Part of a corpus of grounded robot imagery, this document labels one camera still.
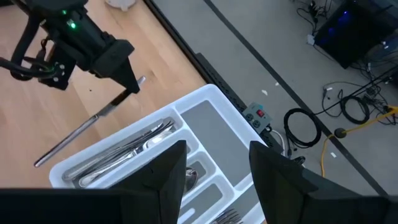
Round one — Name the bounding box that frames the yellow hanging cable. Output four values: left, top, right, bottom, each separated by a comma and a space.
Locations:
320, 105, 398, 179

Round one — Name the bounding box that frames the black coiled cable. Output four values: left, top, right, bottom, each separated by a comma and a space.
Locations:
340, 95, 371, 126
282, 107, 323, 149

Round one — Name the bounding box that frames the gray power switch box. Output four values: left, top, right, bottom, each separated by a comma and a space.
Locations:
241, 101, 274, 135

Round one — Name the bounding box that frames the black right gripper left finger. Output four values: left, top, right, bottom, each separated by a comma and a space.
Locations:
110, 139, 188, 224

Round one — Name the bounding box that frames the black cabinet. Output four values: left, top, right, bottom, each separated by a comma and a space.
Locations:
313, 0, 398, 70

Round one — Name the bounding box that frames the white cutlery organizer tray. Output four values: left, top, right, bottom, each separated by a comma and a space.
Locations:
49, 83, 268, 224

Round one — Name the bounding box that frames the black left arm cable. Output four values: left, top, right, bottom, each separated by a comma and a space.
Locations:
0, 14, 60, 82

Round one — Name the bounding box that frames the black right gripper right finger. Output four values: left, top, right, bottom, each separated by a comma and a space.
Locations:
248, 140, 358, 224

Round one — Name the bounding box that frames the black hanging cable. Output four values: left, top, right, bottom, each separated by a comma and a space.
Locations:
312, 63, 398, 116

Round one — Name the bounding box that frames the silver knife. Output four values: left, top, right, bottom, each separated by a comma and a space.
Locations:
33, 76, 146, 169
62, 121, 174, 184
78, 125, 177, 189
62, 119, 165, 181

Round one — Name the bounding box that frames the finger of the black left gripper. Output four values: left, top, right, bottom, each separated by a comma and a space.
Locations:
92, 58, 141, 95

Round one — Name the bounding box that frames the white power cable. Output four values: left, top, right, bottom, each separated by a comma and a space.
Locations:
269, 129, 286, 155

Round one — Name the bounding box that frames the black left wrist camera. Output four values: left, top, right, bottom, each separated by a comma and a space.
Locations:
37, 43, 78, 91

